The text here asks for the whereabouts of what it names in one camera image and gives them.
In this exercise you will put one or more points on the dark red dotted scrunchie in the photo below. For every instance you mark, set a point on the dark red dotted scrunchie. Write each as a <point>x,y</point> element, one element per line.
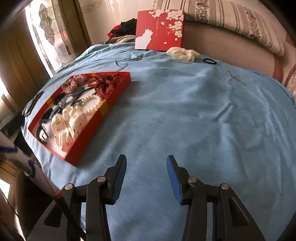
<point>105,84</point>

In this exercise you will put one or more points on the dark hair clip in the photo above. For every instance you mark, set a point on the dark hair clip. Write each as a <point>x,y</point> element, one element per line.
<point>42,135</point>

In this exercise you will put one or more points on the pink striped scrunchie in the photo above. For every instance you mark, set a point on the pink striped scrunchie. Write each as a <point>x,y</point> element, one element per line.
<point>73,83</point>

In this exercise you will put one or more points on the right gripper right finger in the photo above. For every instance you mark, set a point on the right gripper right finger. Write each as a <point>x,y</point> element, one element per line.
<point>193,193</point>

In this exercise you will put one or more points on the dark clothes pile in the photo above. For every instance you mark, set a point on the dark clothes pile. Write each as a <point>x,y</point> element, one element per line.
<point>123,33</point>

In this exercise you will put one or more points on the thin hair pin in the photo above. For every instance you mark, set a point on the thin hair pin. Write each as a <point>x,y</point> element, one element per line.
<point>231,75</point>

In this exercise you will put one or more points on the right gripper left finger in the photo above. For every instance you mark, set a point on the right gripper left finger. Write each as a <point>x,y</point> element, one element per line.
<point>102,191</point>

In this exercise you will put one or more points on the red floral box lid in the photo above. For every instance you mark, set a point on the red floral box lid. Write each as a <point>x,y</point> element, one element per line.
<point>159,29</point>

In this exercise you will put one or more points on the striped floral pillow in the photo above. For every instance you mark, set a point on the striped floral pillow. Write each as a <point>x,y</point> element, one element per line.
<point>232,16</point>

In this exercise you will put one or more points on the red tray box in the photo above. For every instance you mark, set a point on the red tray box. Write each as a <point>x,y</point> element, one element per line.
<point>85,98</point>

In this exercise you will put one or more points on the white patterned scrunchie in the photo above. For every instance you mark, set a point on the white patterned scrunchie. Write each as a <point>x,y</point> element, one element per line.
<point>67,126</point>

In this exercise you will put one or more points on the cream scrunchie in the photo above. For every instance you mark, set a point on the cream scrunchie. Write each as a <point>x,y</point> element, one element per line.
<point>183,55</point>

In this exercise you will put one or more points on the light blue cloth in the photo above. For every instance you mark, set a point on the light blue cloth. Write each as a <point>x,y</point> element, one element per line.
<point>220,130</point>

